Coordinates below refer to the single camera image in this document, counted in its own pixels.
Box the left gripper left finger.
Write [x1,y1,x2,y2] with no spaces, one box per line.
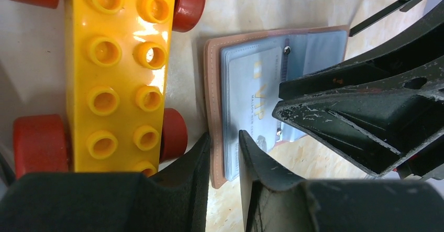
[1,133,211,231]

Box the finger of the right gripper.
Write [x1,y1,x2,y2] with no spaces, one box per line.
[279,2,443,100]
[273,57,443,178]

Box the brown leather card holder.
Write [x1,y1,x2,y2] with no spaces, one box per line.
[204,25,349,189]

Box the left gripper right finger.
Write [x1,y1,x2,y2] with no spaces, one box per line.
[239,130,443,231]

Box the silver striped card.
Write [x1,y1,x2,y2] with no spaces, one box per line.
[223,46,282,181]

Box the yellow toy brick car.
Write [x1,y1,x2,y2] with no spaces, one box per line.
[12,0,206,178]

